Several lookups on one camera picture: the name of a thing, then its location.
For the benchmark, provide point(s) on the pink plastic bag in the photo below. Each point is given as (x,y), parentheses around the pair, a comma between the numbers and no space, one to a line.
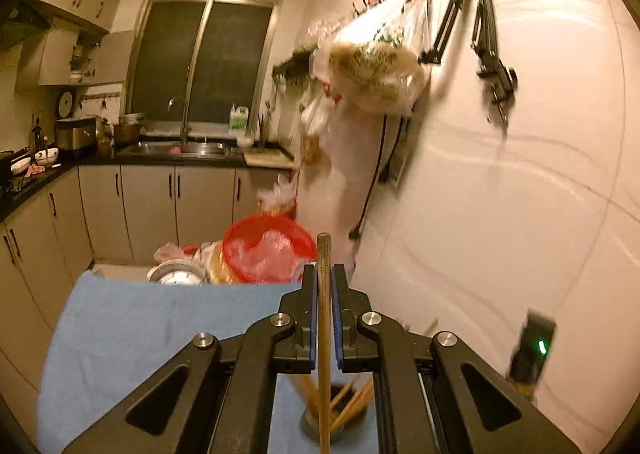
(172,251)

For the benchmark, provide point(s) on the bunch of wooden chopsticks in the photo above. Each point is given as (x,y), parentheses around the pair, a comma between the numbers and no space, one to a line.
(350,404)

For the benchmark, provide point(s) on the red plastic basket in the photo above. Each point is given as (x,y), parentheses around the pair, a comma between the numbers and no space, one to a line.
(240,239)

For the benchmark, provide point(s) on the clear bag of dried food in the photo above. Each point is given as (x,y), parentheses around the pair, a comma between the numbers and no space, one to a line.
(380,68)

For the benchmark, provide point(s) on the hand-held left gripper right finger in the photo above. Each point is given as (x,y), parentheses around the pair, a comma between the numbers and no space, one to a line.
(336,314)

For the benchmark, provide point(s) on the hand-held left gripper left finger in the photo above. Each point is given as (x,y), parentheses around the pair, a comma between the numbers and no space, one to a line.
(312,314)

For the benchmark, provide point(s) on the steel cooking pot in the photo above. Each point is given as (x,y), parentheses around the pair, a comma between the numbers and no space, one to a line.
(130,128)

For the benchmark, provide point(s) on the white hanging plastic bag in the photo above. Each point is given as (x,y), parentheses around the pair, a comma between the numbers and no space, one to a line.
(320,111)

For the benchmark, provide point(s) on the steel kitchen sink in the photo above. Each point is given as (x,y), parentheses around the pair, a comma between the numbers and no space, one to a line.
(165,148)

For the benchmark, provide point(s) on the clear plastic bag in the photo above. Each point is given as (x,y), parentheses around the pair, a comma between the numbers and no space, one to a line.
(270,254)

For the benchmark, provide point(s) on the long wooden chopstick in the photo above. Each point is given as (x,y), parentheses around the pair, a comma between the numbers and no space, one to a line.
(325,384)

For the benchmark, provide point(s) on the pale cutting board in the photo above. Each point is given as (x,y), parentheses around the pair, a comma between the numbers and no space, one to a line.
(267,158)

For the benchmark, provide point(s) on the black kitchen countertop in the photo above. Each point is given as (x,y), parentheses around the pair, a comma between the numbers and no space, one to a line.
(95,158)

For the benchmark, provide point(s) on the range hood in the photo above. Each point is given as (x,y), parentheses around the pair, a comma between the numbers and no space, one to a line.
(25,23)

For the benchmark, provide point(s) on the wall power strip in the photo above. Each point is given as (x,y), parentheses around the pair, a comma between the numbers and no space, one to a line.
(400,158)

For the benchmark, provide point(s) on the black chopstick holder cup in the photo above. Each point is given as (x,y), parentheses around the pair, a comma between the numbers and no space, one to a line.
(310,426)

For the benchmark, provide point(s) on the beige lower kitchen cabinets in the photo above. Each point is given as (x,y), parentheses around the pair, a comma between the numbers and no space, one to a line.
(145,204)

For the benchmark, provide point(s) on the white bowl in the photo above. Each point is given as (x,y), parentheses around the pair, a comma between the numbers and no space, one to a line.
(46,157)
(21,166)

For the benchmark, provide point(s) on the round wall clock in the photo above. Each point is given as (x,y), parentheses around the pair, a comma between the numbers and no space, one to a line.
(65,103)

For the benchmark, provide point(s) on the green detergent bottle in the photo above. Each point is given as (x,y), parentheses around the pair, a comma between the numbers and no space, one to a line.
(238,119)

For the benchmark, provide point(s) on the silver countertop appliance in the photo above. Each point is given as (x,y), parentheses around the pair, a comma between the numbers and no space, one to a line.
(77,133)

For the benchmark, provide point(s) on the blue table cloth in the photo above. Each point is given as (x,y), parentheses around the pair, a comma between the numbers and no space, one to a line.
(125,334)

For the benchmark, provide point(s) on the chrome faucet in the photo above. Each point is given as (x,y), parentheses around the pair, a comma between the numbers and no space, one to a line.
(182,118)

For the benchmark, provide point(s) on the dark kitchen window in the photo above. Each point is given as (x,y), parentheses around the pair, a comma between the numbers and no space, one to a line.
(200,48)

